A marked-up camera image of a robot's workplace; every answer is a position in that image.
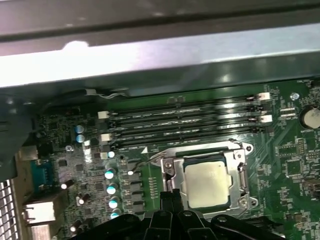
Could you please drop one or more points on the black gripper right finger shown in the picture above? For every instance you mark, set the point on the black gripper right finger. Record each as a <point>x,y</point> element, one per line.
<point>190,227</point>

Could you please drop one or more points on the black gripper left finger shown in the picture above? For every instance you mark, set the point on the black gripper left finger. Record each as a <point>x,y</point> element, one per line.
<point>160,225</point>

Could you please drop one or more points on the silver CPU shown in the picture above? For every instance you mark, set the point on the silver CPU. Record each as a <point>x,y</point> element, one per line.
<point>207,185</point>

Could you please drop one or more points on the metal socket cover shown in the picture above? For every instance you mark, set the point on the metal socket cover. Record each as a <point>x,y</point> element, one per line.
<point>176,166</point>

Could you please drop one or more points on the metal locking lever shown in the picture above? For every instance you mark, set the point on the metal locking lever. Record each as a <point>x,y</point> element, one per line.
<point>150,162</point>

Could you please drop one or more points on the CPU socket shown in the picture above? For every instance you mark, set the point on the CPU socket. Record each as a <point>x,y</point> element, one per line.
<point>248,202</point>

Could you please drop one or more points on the RAM slot black clips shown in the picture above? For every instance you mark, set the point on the RAM slot black clips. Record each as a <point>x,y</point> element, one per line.
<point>185,138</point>
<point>185,117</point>

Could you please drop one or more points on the silver-topped capacitor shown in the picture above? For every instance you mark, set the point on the silver-topped capacitor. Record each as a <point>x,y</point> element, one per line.
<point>114,203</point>
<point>110,174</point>
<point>111,154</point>
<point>111,190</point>
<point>80,138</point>
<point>80,129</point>
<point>116,213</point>

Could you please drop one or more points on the green motherboard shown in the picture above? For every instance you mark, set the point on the green motherboard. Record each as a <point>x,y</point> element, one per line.
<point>275,155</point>

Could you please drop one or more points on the black square chip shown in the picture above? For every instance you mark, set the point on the black square chip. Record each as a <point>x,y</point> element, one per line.
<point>293,167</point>

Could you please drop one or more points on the silver rear port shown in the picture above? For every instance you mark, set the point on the silver rear port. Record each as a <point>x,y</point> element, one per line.
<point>40,211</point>

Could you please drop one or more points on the blue rear port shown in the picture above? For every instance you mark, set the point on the blue rear port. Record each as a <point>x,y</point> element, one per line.
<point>42,177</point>

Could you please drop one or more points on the black open PC case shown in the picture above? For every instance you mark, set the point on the black open PC case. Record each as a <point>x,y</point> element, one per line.
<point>160,75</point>

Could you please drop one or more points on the round coin battery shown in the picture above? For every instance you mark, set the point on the round coin battery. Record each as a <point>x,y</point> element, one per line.
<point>310,117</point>

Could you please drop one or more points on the silver board screw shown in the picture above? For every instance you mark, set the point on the silver board screw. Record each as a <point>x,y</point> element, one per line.
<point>295,96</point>

